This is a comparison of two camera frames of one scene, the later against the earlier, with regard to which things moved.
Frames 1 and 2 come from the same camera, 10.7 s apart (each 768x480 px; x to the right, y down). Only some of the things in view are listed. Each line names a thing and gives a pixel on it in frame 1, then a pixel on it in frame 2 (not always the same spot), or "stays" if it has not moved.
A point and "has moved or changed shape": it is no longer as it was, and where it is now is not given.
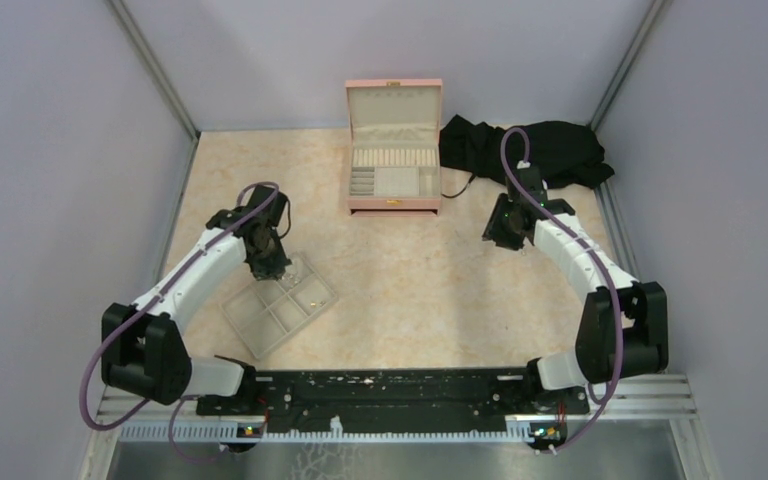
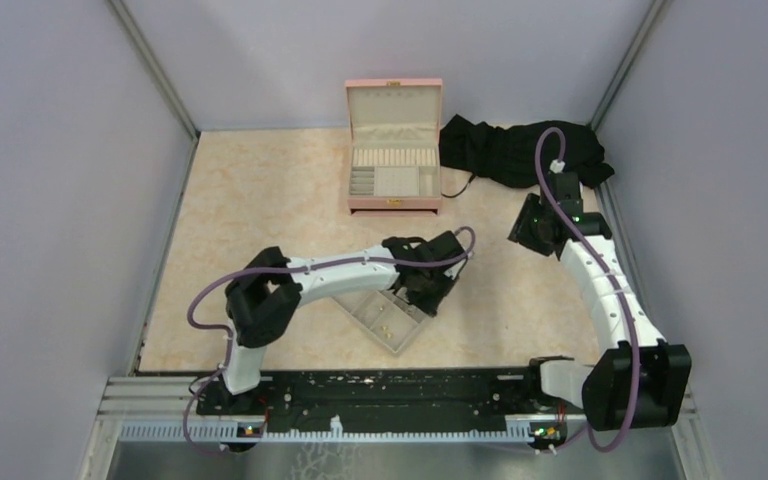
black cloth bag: x=567 y=153 stays
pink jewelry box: x=394 y=142 stays
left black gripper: x=275 y=268 to x=430 y=304
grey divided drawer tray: x=266 y=310 has moved or changed shape
